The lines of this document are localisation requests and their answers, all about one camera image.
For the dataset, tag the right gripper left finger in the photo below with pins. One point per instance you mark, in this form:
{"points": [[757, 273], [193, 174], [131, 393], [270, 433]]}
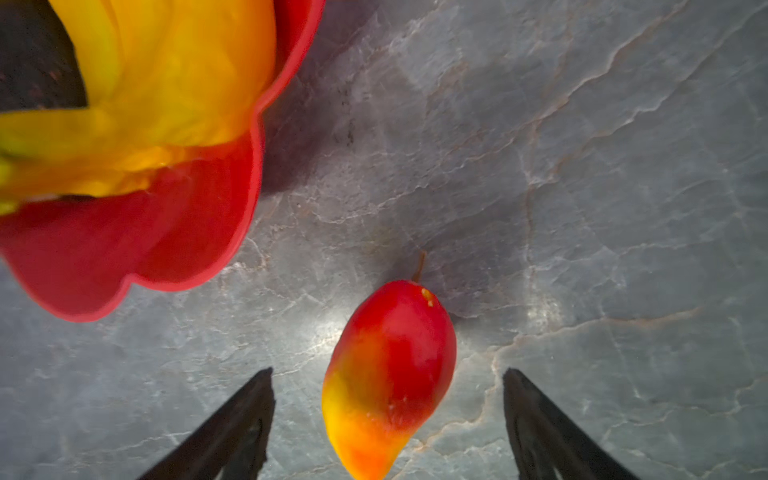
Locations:
{"points": [[230, 444]]}

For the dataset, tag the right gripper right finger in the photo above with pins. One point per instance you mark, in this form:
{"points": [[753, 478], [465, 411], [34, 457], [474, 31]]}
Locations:
{"points": [[546, 443]]}

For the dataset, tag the red-yellow mango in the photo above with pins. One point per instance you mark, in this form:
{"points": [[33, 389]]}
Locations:
{"points": [[388, 373]]}

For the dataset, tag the yellow fake banana bunch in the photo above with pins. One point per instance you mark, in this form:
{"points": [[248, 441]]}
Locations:
{"points": [[164, 81]]}

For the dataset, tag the dark fake avocado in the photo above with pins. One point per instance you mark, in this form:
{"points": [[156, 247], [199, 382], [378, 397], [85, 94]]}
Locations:
{"points": [[39, 69]]}

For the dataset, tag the red flower-shaped fruit bowl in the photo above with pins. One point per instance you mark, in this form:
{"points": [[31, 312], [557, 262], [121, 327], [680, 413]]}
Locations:
{"points": [[77, 259]]}

